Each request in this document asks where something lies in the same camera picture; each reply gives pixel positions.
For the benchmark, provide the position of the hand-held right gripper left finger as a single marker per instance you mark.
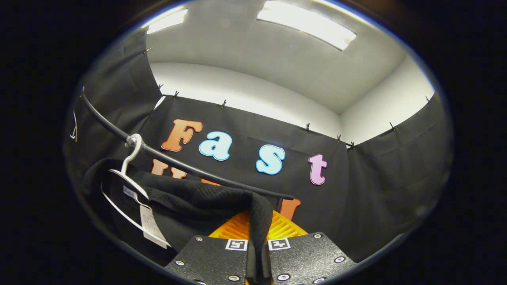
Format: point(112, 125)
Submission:
point(210, 261)

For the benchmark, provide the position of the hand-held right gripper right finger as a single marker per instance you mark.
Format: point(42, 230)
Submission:
point(305, 261)

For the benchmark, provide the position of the black jacket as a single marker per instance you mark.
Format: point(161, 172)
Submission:
point(190, 202)

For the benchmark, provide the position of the white plastic clothes hanger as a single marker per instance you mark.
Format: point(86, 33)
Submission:
point(136, 139)
point(75, 132)

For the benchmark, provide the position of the black clothes rack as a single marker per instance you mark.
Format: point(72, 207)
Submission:
point(178, 164)

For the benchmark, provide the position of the black backdrop cloth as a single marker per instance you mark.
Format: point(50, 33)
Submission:
point(376, 190)

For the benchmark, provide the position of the row of small black clips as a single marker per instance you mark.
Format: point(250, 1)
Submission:
point(307, 127)

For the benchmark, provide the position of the large ceiling light panel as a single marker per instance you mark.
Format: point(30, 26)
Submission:
point(309, 23)

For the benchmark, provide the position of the small ceiling light panel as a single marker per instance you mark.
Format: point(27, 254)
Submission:
point(168, 20)

